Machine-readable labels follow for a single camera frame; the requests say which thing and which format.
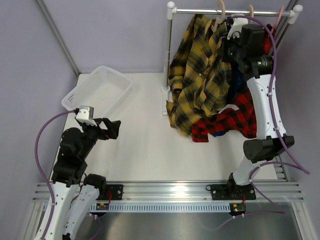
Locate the red plaid shirt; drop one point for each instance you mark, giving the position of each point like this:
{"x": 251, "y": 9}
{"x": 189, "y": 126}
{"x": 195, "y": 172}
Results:
{"x": 248, "y": 58}

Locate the white slotted cable duct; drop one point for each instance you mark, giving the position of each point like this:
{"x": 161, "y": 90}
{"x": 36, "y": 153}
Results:
{"x": 118, "y": 207}

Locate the beige hanger with blue shirt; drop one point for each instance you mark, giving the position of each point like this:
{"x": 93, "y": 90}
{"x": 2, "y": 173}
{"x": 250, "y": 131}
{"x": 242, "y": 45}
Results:
{"x": 251, "y": 13}

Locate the aluminium mounting rail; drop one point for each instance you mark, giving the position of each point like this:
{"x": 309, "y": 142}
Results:
{"x": 193, "y": 192}

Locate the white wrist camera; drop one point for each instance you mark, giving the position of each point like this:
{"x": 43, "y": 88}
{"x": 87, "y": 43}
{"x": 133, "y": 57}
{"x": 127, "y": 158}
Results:
{"x": 85, "y": 116}
{"x": 236, "y": 27}

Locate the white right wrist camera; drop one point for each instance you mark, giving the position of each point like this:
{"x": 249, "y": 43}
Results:
{"x": 236, "y": 27}

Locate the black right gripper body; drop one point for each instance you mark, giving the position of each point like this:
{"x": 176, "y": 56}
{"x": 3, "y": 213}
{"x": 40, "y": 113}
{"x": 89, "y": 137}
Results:
{"x": 232, "y": 51}

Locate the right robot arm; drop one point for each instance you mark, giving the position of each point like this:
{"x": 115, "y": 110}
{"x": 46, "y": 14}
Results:
{"x": 271, "y": 138}

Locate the pink hanger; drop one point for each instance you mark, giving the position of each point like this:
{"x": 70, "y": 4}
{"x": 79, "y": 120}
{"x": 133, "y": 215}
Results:
{"x": 281, "y": 10}

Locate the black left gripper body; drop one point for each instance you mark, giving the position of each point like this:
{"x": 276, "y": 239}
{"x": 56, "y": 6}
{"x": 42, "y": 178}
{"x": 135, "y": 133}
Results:
{"x": 93, "y": 132}

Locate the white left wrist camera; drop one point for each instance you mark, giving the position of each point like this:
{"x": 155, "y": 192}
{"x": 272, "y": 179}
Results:
{"x": 85, "y": 116}

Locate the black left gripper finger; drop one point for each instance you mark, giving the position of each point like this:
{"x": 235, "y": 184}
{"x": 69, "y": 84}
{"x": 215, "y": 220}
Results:
{"x": 111, "y": 125}
{"x": 111, "y": 134}

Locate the white clothes rack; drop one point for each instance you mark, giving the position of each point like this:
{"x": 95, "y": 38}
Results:
{"x": 289, "y": 17}

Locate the yellow plaid shirt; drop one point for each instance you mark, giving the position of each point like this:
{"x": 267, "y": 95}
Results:
{"x": 198, "y": 79}

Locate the blue plaid shirt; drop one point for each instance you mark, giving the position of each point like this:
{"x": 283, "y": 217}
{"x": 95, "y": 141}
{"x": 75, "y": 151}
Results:
{"x": 239, "y": 113}

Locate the white plastic basket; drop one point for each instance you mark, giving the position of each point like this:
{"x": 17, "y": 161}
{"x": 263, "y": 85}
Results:
{"x": 104, "y": 90}

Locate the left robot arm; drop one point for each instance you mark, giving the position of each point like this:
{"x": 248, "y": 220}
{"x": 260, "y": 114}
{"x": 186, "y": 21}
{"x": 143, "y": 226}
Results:
{"x": 72, "y": 192}

